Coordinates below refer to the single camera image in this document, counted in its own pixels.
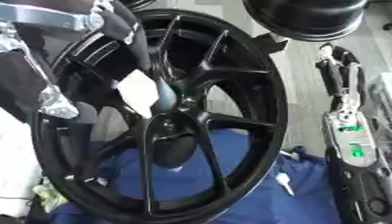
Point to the white pin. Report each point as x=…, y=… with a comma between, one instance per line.
x=138, y=93

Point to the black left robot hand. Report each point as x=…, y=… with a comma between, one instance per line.
x=125, y=32

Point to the black wheel rim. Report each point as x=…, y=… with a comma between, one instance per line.
x=306, y=17

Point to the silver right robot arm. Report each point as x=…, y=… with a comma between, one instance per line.
x=357, y=163

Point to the pale green crumpled cloth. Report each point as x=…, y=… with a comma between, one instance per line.
x=49, y=195

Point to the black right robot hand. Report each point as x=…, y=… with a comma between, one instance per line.
x=334, y=75

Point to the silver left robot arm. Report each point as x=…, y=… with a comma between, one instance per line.
x=46, y=17

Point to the black spoked wheel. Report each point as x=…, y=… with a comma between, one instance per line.
x=245, y=87

